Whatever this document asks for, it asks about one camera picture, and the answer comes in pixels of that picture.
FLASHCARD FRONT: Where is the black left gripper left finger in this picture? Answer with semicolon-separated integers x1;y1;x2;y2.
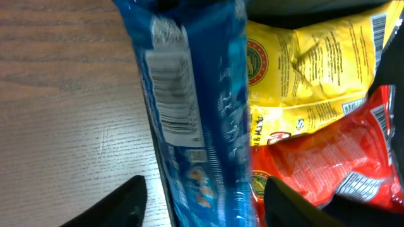
61;175;148;227

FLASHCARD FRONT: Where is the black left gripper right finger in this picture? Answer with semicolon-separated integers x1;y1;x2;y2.
264;177;344;227

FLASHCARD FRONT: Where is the red snack packet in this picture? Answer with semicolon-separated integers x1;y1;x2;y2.
251;85;403;226

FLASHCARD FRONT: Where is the black box with lid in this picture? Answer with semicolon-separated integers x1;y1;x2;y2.
246;0;404;227

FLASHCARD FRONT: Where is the yellow snack packet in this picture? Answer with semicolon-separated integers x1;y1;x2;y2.
247;1;403;146

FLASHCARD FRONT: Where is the blue cookie pack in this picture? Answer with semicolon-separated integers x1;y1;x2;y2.
116;0;256;227

